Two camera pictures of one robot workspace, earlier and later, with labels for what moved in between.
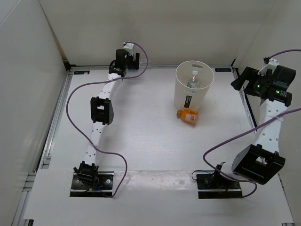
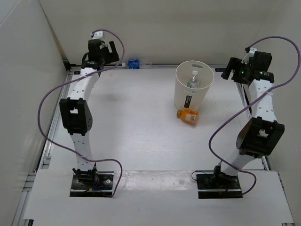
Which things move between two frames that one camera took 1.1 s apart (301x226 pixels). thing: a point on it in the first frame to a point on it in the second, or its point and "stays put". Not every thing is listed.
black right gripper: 249,74 to 234,64
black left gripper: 133,65 to 113,57
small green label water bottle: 194,83 stays put
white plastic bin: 193,79 stays put
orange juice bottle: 190,117 stays put
